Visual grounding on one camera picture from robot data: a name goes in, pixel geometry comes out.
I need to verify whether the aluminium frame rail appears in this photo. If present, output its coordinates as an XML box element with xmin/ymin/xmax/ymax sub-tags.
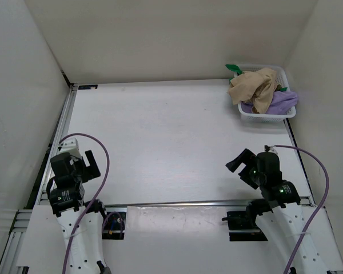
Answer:
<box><xmin>0</xmin><ymin>83</ymin><xmax>78</xmax><ymax>273</ymax></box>

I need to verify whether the beige t shirt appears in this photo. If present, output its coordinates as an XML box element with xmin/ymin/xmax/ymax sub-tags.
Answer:
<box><xmin>228</xmin><ymin>68</ymin><xmax>277</xmax><ymax>114</ymax></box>

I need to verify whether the purple t shirt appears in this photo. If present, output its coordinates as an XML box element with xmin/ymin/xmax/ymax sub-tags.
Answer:
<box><xmin>240</xmin><ymin>90</ymin><xmax>300</xmax><ymax>115</ymax></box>

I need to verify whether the white plastic basket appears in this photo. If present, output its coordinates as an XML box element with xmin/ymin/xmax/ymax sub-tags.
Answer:
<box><xmin>237</xmin><ymin>64</ymin><xmax>296</xmax><ymax>123</ymax></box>

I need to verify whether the green t shirt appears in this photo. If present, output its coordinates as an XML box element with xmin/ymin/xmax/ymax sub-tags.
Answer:
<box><xmin>225</xmin><ymin>64</ymin><xmax>244</xmax><ymax>82</ymax></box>

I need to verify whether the blue label sticker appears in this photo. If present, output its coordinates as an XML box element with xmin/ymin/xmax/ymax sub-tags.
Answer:
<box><xmin>78</xmin><ymin>84</ymin><xmax>98</xmax><ymax>90</ymax></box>

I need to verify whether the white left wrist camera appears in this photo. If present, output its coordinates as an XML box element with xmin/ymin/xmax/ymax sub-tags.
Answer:
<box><xmin>58</xmin><ymin>138</ymin><xmax>82</xmax><ymax>159</ymax></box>

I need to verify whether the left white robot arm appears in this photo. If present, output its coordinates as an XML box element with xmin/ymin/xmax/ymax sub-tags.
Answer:
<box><xmin>46</xmin><ymin>148</ymin><xmax>111</xmax><ymax>273</ymax></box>

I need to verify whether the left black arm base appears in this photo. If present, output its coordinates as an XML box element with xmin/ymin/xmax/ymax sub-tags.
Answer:
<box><xmin>102</xmin><ymin>212</ymin><xmax>126</xmax><ymax>240</ymax></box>

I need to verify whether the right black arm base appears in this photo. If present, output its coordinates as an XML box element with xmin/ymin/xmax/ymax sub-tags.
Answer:
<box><xmin>221</xmin><ymin>211</ymin><xmax>267</xmax><ymax>242</ymax></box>

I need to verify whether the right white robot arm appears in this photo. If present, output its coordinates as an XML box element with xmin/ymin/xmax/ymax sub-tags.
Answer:
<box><xmin>223</xmin><ymin>146</ymin><xmax>331</xmax><ymax>273</ymax></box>

